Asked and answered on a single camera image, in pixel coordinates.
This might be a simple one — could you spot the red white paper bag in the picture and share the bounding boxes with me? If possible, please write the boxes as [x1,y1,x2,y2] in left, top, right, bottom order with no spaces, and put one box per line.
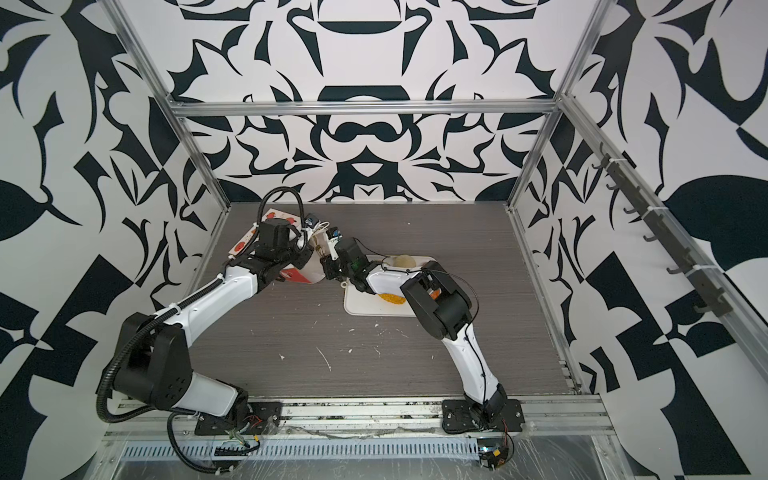
[224,209,330,285]

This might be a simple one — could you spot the white steamed bun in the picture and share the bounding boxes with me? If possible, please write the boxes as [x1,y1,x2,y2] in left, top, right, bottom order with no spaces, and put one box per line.
[391,254,418,269]

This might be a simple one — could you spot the yellow oval fake bread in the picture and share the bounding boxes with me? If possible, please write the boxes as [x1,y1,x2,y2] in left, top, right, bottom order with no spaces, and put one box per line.
[378,294,407,305]

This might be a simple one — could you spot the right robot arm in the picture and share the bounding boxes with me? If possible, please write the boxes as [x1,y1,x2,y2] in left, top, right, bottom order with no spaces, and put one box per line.
[321,238,507,427]

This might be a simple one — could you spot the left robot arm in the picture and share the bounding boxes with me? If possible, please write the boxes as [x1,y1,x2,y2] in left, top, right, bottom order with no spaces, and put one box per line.
[96,218,313,429]

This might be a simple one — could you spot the white plastic tray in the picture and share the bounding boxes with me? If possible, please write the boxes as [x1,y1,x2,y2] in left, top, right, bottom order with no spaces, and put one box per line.
[340,254,435,318]

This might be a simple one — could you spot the small green circuit board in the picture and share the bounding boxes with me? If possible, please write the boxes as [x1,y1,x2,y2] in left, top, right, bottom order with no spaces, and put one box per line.
[478,436,515,470]

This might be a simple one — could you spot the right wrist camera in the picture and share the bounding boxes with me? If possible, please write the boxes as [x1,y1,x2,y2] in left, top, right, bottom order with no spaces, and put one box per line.
[326,227,343,242]

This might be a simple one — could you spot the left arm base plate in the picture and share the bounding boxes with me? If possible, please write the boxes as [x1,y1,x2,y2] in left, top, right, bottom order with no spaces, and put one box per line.
[194,401,283,436]

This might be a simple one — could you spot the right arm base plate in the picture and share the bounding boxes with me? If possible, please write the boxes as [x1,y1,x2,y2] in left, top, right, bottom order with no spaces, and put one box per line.
[441,399,525,435]

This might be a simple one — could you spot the black left base cable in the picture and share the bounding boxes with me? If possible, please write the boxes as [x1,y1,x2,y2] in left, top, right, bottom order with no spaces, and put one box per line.
[166,410,262,475]

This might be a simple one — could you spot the white slotted cable duct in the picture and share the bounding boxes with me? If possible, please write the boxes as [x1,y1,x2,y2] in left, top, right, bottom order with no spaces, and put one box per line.
[119,436,481,463]

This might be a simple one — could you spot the grey wall hook rail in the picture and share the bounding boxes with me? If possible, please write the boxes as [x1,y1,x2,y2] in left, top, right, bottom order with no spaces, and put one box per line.
[593,144,733,317]

